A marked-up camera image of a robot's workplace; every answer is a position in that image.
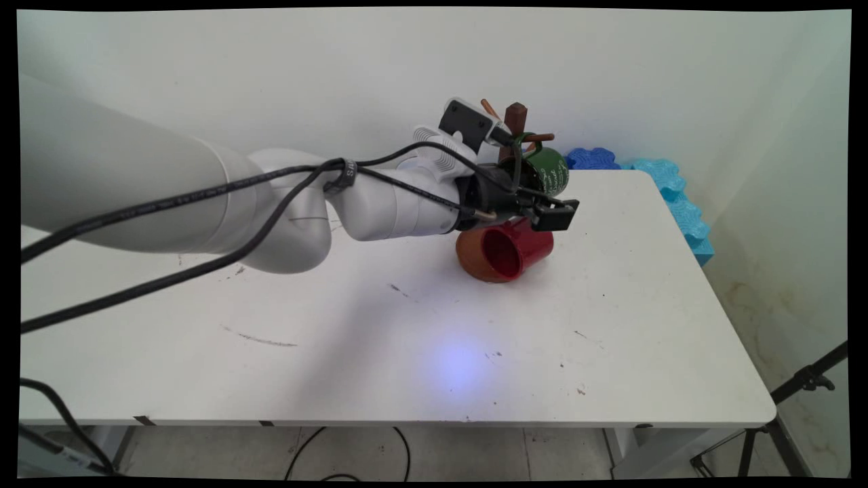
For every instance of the light blue foam tile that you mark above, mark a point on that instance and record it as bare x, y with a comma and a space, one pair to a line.
654, 176
692, 227

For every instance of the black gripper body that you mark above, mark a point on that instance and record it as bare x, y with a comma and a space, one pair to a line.
488, 201

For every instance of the grey table leg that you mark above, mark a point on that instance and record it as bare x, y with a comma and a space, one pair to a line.
102, 440

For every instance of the green enamel mug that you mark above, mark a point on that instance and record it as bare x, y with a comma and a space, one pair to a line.
549, 173

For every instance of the dark blue foam tile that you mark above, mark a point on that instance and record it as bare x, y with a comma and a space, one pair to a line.
593, 159

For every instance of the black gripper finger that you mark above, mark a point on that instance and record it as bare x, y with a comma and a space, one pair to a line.
556, 217
539, 194

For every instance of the brown wooden mug tree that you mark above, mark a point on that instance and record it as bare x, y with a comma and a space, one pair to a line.
517, 118

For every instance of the black tripod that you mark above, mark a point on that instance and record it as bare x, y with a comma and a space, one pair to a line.
807, 379

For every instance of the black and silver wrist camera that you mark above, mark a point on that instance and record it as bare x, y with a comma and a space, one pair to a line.
464, 125

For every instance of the white table leg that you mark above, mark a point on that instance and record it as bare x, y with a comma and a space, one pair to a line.
644, 454

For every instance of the red enamel mug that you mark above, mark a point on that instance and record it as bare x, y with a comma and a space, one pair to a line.
522, 247

